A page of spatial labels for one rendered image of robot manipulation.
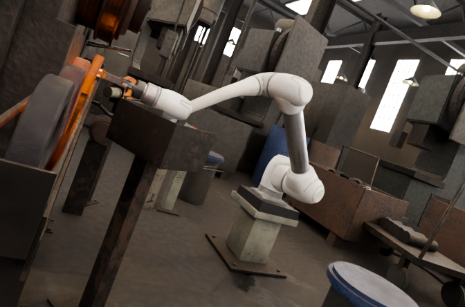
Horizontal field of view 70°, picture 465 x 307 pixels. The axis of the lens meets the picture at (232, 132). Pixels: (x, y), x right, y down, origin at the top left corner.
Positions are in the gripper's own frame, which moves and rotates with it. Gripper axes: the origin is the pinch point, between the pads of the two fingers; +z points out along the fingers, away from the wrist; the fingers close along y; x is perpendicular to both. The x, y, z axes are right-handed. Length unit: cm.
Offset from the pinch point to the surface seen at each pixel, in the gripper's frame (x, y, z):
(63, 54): 1.6, -30.0, 8.1
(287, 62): 111, 289, -224
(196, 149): -9, -41, -37
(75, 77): 0, -78, 1
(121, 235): -45, -33, -28
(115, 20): 20.6, 0.9, -0.4
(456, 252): -26, 79, -394
